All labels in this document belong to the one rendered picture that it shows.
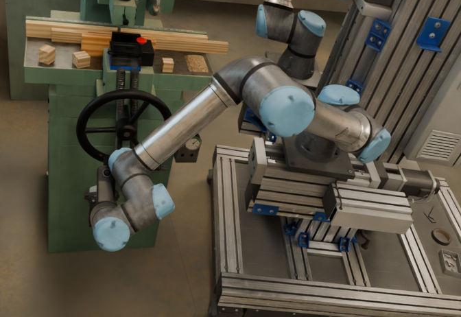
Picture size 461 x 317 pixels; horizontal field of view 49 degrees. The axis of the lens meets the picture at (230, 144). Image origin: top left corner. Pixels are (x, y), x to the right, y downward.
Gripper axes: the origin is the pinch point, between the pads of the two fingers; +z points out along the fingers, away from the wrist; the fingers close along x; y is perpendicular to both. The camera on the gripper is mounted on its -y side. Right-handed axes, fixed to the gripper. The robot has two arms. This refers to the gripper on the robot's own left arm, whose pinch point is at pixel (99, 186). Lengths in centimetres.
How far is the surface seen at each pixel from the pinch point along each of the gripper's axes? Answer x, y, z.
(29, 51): -19.5, -36.2, 27.4
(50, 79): -13.2, -28.2, 21.9
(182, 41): 30, -43, 31
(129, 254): 19, 48, 62
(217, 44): 43, -43, 31
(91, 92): -0.8, -24.3, 24.1
